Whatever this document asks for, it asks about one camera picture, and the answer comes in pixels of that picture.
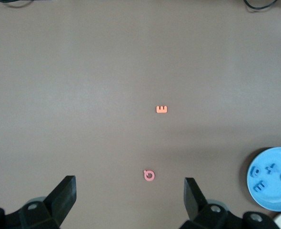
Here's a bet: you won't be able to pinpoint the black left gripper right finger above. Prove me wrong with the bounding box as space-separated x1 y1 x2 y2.
180 177 281 229

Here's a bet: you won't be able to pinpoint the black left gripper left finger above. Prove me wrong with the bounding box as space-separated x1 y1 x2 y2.
0 176 77 229

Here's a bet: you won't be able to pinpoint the blue foam letter E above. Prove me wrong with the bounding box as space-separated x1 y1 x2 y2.
253 181 266 192

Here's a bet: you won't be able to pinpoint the blue foam letter X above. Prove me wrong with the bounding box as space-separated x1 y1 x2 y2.
265 163 279 174

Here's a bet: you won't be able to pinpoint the pink foam letter Q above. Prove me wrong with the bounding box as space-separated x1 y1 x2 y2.
143 169 156 182

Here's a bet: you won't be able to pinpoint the blue plate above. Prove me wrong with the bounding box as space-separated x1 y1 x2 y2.
246 146 281 212

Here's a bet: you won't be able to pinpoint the brown table cover mat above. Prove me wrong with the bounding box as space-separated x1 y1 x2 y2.
0 0 281 229

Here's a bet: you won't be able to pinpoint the black floor cables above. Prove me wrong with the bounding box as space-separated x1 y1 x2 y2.
243 0 279 10

